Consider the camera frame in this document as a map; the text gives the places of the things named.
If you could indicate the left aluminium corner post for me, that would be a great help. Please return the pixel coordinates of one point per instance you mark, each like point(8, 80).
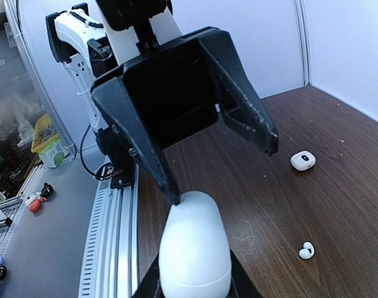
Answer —
point(302, 26)

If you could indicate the green white box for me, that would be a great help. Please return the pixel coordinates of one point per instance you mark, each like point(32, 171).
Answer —
point(54, 154)

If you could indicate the cream rounded earbud charging case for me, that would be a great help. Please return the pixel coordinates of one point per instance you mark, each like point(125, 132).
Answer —
point(302, 160)

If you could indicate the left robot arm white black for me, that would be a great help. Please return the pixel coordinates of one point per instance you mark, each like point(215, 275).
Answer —
point(80, 44)

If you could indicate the aluminium front frame rail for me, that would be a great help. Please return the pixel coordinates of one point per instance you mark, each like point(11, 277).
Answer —
point(110, 261)

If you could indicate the white oval charging case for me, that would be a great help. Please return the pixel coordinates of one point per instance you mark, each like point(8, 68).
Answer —
point(194, 256)

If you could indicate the white clip-on earbud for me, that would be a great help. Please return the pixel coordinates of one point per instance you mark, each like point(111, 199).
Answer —
point(307, 251)

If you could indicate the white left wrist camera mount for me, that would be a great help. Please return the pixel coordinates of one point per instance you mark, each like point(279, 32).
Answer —
point(135, 27)

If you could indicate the red white toy figure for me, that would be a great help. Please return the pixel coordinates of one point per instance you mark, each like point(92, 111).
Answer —
point(34, 202)

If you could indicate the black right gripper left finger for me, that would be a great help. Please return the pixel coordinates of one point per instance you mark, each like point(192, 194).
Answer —
point(150, 286)

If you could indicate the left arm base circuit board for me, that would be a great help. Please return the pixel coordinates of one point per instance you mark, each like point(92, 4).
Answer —
point(105, 172)

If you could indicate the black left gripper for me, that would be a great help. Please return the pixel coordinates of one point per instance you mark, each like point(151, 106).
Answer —
point(170, 93)

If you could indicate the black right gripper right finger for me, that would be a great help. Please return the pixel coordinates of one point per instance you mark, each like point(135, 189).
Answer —
point(241, 285)

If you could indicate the black round toy figure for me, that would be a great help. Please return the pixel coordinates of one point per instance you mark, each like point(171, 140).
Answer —
point(47, 190)

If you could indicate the yellow bin of screws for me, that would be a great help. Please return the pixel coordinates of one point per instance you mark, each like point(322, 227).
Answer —
point(44, 134)

